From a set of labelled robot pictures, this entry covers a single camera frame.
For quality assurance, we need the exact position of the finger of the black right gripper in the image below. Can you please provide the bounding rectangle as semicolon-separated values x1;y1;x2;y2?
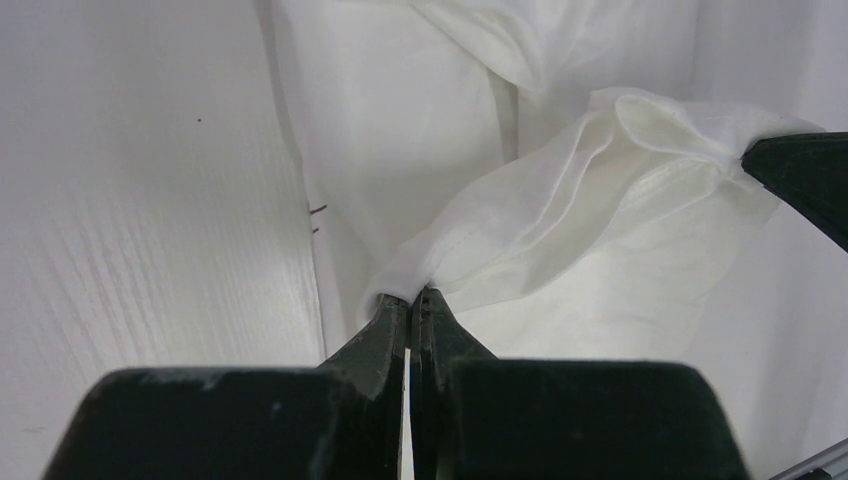
741;132;847;249

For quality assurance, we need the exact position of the white t shirt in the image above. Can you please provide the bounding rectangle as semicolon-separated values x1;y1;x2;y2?
254;0;848;480

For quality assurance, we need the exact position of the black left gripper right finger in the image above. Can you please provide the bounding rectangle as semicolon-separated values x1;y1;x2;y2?
410;288;749;479

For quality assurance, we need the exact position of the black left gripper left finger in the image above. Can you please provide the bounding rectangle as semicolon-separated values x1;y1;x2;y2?
44;295;408;479

